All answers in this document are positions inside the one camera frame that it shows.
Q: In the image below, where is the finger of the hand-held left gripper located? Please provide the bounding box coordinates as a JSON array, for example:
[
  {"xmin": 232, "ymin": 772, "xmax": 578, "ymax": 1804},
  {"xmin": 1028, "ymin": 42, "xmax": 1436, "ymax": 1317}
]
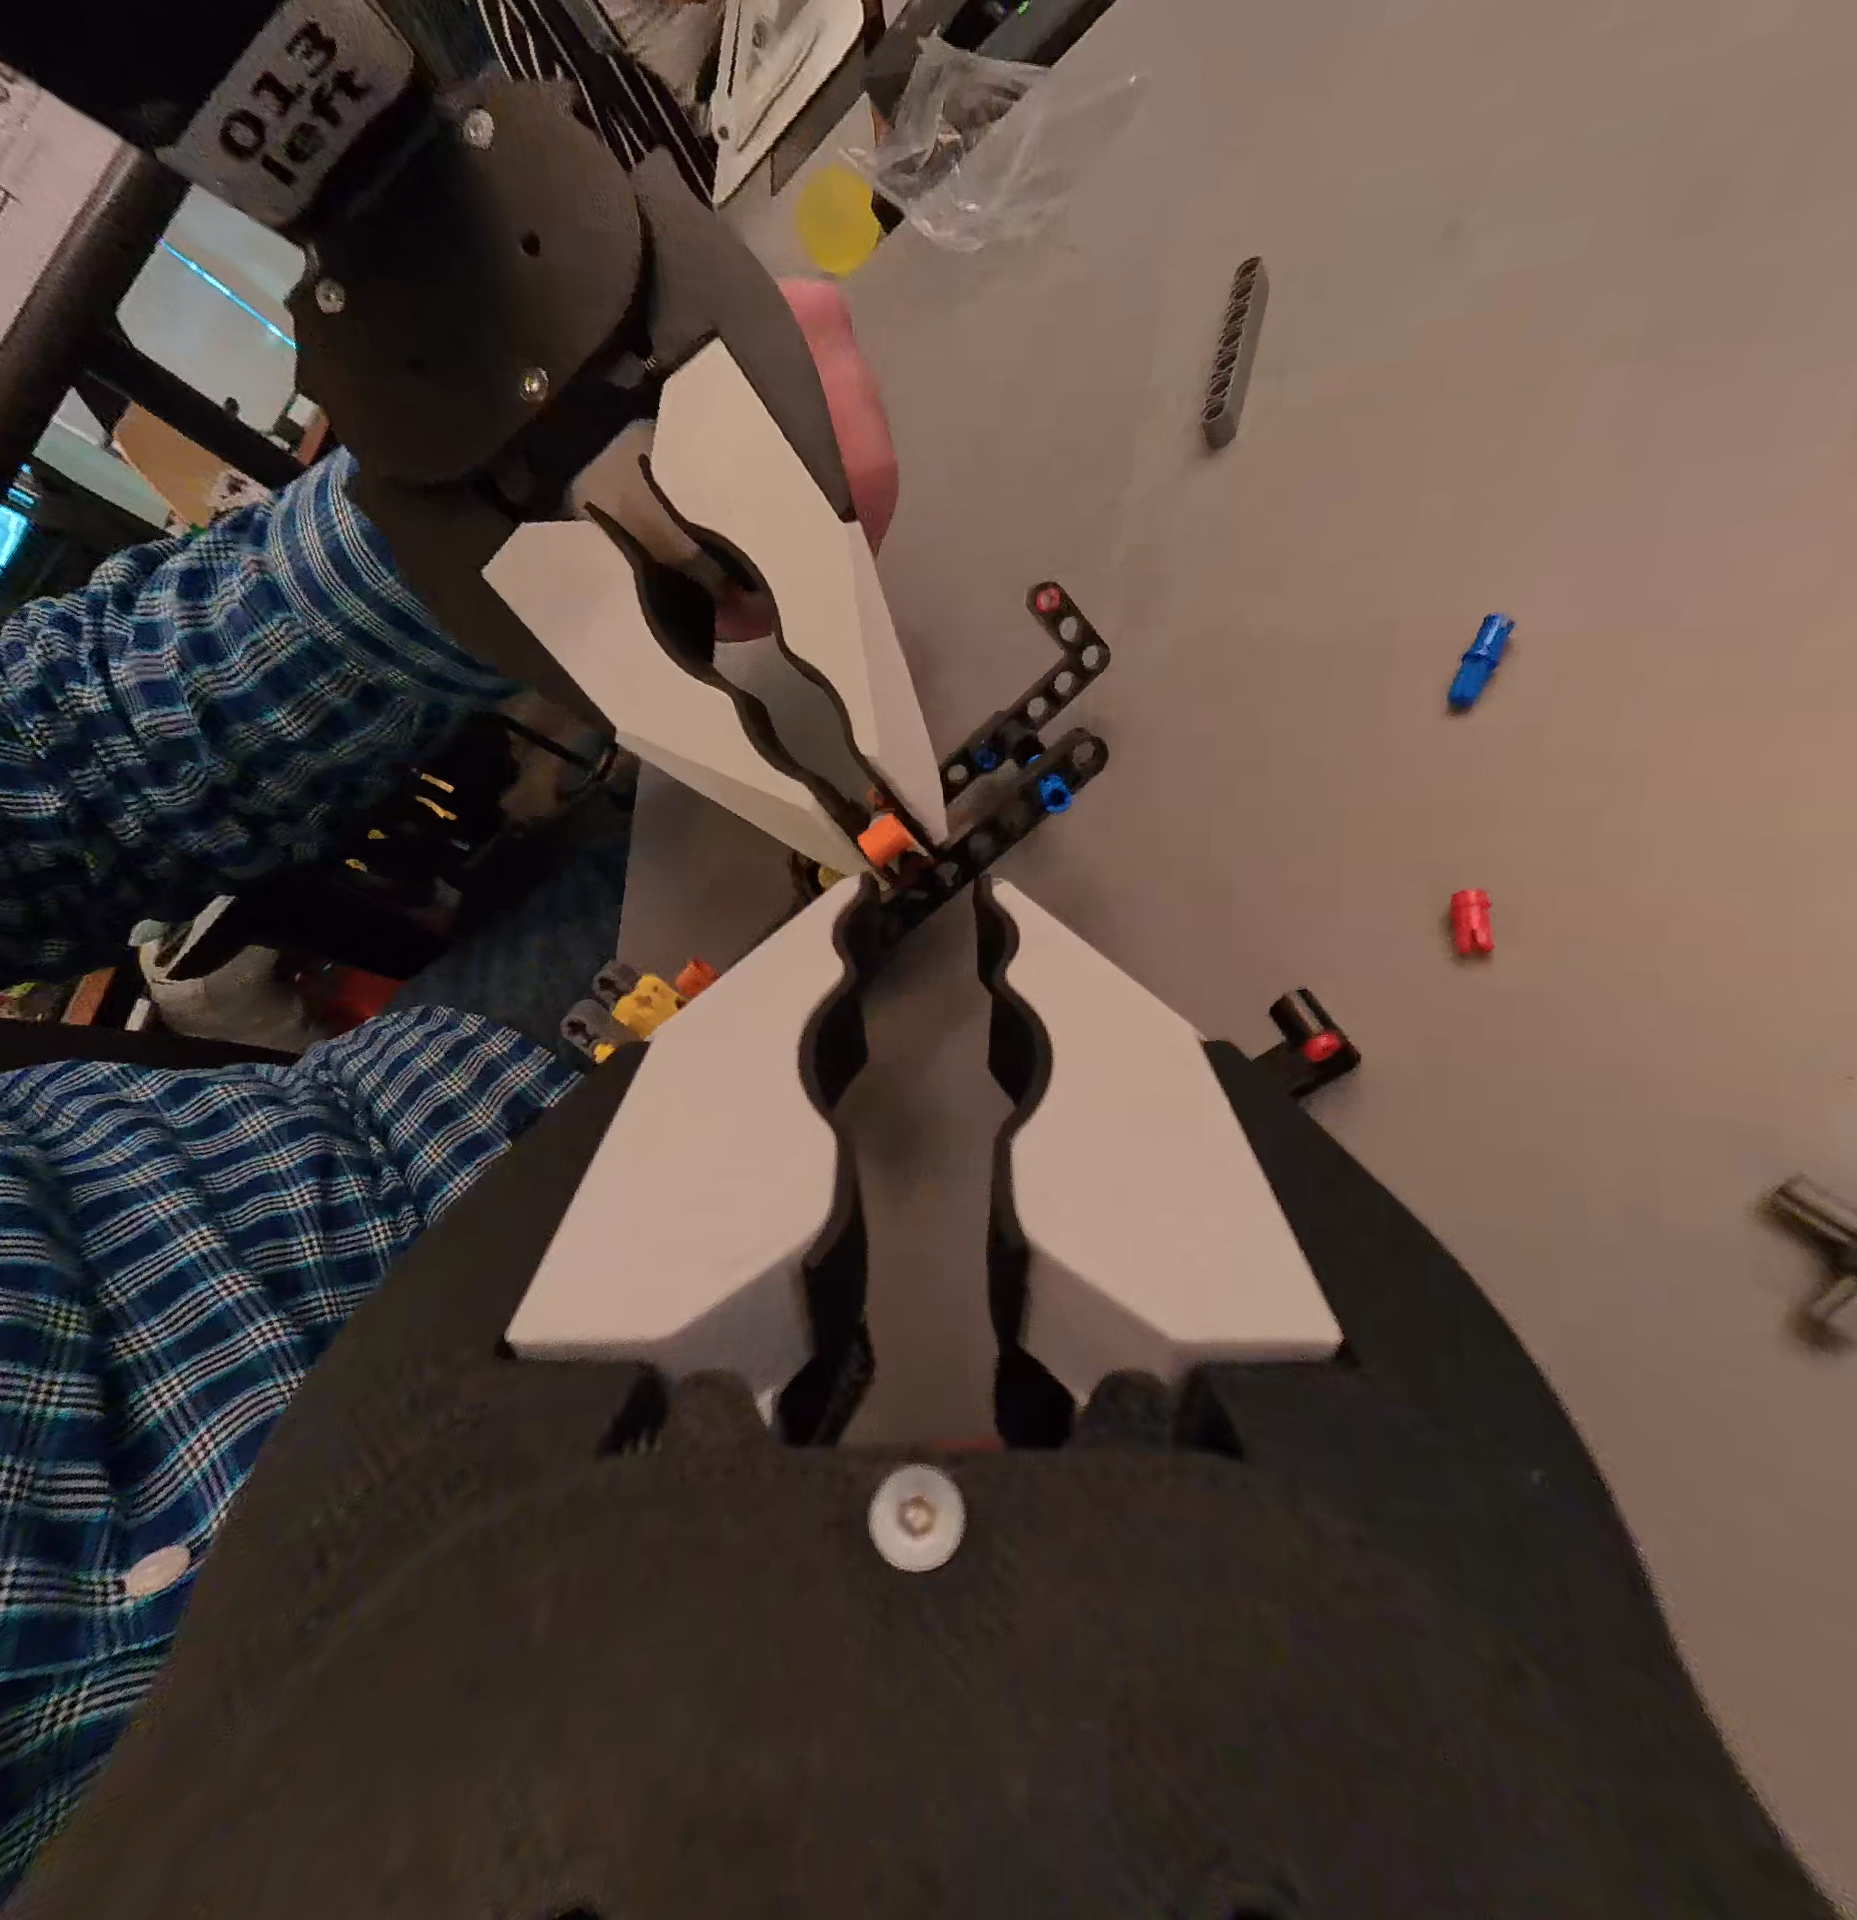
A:
[
  {"xmin": 481, "ymin": 503, "xmax": 870, "ymax": 879},
  {"xmin": 565, "ymin": 338, "xmax": 952, "ymax": 861}
]

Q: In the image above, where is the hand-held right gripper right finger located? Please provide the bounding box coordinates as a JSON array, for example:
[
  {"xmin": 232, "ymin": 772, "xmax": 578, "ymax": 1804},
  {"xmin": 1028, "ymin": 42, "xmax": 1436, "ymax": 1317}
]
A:
[{"xmin": 972, "ymin": 873, "xmax": 1343, "ymax": 1449}]

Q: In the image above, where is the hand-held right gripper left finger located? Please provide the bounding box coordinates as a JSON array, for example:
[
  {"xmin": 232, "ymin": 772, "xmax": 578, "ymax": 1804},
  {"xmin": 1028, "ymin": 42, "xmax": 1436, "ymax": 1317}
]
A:
[{"xmin": 501, "ymin": 873, "xmax": 884, "ymax": 1449}]

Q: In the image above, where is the black lego technic assembly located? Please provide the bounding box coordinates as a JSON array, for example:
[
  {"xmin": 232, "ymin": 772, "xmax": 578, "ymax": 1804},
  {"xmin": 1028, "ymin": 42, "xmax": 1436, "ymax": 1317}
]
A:
[{"xmin": 559, "ymin": 581, "xmax": 1111, "ymax": 1058}]

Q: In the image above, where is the person's left forearm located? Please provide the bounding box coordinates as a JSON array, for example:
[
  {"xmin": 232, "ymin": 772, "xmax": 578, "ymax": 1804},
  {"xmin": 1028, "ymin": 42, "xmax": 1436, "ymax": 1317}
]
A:
[{"xmin": 0, "ymin": 451, "xmax": 533, "ymax": 993}]

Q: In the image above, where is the black lego piece red pin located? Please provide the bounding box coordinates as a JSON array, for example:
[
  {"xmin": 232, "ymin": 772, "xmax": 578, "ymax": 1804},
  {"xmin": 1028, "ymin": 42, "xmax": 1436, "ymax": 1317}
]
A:
[{"xmin": 1264, "ymin": 988, "xmax": 1363, "ymax": 1101}]

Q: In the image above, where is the grey lego beam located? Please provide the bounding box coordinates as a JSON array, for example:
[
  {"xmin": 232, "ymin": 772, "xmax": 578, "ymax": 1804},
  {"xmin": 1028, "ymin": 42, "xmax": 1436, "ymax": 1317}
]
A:
[{"xmin": 1200, "ymin": 255, "xmax": 1272, "ymax": 453}]

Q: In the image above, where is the blue lego pin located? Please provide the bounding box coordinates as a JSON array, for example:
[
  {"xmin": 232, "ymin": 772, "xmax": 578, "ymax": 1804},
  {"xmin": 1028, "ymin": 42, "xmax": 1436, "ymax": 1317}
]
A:
[{"xmin": 1445, "ymin": 612, "xmax": 1519, "ymax": 714}]

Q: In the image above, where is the grey lego cross connector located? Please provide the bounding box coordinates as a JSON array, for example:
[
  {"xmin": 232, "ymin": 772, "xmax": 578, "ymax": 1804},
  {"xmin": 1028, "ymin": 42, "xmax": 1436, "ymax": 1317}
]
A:
[{"xmin": 1760, "ymin": 1174, "xmax": 1857, "ymax": 1342}]

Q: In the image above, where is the person's left hand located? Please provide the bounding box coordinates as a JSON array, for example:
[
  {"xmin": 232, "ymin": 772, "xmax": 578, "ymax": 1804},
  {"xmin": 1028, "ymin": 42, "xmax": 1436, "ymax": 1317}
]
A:
[{"xmin": 775, "ymin": 277, "xmax": 902, "ymax": 559}]

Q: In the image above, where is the yellow round disc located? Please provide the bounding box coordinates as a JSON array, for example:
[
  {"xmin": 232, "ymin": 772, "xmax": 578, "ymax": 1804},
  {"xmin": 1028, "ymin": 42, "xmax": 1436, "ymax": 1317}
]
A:
[{"xmin": 794, "ymin": 161, "xmax": 884, "ymax": 278}]

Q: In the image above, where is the white cardboard box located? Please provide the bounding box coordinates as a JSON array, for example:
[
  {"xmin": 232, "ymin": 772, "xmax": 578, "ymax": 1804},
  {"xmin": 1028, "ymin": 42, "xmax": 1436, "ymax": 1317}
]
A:
[{"xmin": 0, "ymin": 45, "xmax": 141, "ymax": 395}]

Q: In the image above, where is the clear plastic bag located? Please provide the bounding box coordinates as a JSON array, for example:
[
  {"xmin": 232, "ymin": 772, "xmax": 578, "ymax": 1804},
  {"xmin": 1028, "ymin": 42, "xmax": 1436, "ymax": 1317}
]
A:
[{"xmin": 869, "ymin": 38, "xmax": 1141, "ymax": 255}]

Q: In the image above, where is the blue plaid shirt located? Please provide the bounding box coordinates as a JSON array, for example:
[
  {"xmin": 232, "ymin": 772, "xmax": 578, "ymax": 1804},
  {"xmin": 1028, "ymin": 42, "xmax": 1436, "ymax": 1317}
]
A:
[{"xmin": 0, "ymin": 1005, "xmax": 598, "ymax": 1914}]

